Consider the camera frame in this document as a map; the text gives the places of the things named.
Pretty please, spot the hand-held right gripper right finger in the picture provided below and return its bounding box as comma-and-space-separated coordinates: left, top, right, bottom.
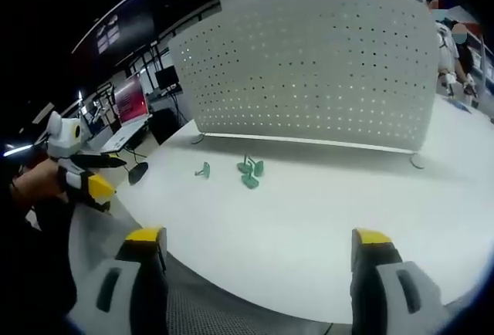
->
349, 228, 453, 335

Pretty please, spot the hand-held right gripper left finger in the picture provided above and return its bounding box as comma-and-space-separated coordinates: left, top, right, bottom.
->
66, 225, 170, 335

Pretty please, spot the white perforated mounting plate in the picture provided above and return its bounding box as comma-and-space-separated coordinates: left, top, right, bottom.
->
167, 0, 442, 170

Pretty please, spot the person's left hand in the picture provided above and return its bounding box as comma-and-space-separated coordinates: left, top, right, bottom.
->
10, 159, 69, 216

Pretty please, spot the black round stand base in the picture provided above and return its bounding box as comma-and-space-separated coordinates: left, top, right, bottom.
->
127, 161, 150, 186

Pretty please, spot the open laptop with red screen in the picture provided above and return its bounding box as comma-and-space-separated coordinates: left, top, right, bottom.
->
99, 73, 154, 151

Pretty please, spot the black cabinet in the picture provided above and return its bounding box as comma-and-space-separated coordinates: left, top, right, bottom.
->
147, 106, 183, 146

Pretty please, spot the person's dark clothing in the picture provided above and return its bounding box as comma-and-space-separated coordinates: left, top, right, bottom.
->
0, 180, 78, 320

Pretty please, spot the black monitor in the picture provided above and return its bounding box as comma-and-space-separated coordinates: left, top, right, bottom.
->
154, 66, 181, 91

